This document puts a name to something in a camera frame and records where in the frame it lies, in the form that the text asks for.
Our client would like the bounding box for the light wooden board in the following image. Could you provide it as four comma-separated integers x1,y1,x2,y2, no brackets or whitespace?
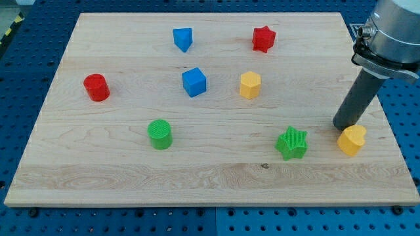
5,12,419,207

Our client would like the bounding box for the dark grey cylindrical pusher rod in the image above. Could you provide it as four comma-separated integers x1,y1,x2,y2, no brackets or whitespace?
333,68,387,130

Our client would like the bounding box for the red cylinder block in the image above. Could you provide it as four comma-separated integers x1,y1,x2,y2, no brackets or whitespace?
83,73,110,102

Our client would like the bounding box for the yellow hexagon block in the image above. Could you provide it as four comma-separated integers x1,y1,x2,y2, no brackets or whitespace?
240,71,261,99

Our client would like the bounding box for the yellow heart block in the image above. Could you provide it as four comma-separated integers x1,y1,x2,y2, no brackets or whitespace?
337,125,367,157

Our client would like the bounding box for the green star block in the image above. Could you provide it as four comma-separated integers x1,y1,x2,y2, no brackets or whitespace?
275,126,308,161

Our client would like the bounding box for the blue triangle block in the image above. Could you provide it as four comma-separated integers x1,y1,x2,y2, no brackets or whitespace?
173,28,193,52

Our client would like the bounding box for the red star block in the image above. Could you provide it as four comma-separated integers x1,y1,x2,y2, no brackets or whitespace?
252,26,276,53

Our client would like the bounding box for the blue cube block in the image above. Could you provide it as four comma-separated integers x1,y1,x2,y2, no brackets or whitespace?
182,68,207,98

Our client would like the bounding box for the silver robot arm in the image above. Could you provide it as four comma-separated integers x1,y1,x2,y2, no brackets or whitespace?
333,0,419,130

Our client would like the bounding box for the green cylinder block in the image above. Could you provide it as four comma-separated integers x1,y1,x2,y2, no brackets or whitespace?
147,119,173,150

